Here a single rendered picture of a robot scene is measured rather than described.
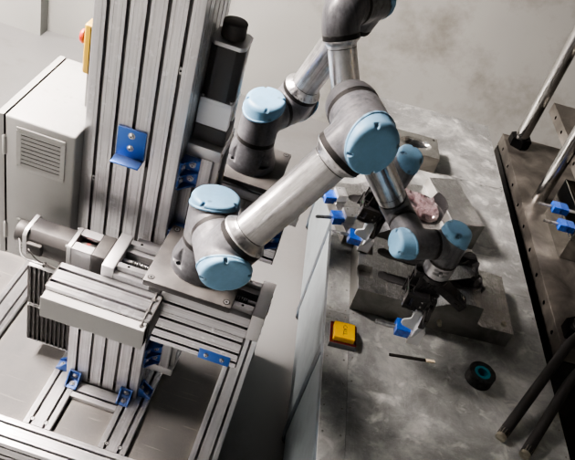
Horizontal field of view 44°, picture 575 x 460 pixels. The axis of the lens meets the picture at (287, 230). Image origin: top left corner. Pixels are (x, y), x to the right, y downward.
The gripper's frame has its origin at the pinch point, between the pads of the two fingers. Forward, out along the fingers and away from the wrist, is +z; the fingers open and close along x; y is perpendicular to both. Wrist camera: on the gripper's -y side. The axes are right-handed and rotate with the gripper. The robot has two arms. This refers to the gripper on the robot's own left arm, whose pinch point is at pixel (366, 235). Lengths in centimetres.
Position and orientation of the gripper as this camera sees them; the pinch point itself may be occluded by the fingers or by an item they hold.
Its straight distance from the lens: 219.6
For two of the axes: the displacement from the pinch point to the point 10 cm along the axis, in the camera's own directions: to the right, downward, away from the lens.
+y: -9.4, -3.0, -1.8
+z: -3.3, 6.3, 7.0
